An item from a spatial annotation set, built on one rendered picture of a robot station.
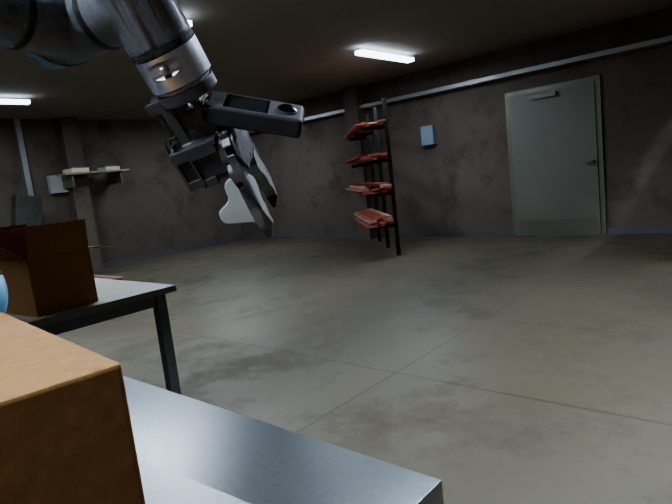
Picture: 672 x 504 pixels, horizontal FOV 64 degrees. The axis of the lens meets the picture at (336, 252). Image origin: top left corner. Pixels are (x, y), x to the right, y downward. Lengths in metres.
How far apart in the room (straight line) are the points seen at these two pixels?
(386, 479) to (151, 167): 11.29
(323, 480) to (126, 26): 0.58
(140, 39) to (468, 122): 8.55
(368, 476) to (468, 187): 8.48
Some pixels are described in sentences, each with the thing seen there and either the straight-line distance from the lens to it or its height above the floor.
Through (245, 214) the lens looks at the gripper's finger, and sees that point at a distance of 0.69.
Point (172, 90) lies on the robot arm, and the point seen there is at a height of 1.32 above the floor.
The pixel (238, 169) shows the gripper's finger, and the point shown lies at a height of 1.23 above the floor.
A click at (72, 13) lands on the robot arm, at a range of 0.68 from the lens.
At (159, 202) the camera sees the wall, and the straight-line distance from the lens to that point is 11.86.
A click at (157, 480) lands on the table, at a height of 0.83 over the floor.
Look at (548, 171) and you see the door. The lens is 8.52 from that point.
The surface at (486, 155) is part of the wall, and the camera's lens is 8.94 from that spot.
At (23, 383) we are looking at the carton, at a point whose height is 1.12.
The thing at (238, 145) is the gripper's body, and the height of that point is 1.26.
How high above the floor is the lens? 1.21
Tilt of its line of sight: 8 degrees down
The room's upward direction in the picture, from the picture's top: 7 degrees counter-clockwise
